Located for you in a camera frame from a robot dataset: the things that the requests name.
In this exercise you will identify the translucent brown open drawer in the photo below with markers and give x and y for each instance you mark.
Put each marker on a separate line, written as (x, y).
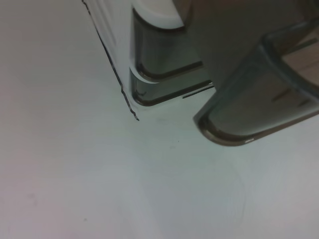
(236, 119)

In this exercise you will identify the brown closed middle drawer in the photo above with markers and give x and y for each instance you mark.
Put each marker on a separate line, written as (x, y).
(164, 49)

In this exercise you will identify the white drawer cabinet frame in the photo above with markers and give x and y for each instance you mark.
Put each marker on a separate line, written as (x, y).
(112, 49)

